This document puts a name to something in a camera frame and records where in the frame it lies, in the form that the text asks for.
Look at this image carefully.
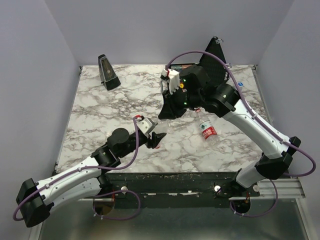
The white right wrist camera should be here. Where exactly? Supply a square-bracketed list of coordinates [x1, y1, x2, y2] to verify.
[160, 68, 180, 95]

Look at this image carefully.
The clear unlabelled plastic bottle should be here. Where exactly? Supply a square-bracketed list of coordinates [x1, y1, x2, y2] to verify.
[153, 120, 169, 134]

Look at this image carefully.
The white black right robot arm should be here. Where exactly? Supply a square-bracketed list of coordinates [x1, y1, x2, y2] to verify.
[158, 65, 301, 196]

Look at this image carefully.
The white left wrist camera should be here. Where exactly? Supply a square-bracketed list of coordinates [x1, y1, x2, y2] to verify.
[137, 116, 156, 135]

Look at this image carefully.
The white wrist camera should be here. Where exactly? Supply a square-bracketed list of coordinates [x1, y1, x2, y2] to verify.
[137, 116, 156, 135]
[160, 68, 180, 95]

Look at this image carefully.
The red label water bottle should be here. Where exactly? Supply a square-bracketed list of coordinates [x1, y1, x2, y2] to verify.
[195, 108, 218, 145]

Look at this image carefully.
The Pocari Sweat clear bottle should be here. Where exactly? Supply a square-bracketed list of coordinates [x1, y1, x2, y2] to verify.
[235, 82, 244, 94]

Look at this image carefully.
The black metronome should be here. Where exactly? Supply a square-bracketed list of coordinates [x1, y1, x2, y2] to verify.
[98, 54, 121, 91]

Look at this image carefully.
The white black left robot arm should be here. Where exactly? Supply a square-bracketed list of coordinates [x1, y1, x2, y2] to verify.
[13, 115, 168, 228]

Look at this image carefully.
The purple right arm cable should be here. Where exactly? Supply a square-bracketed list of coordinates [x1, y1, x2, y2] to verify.
[166, 51, 317, 218]

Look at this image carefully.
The black poker chip case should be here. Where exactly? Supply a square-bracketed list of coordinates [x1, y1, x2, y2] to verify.
[164, 36, 231, 88]

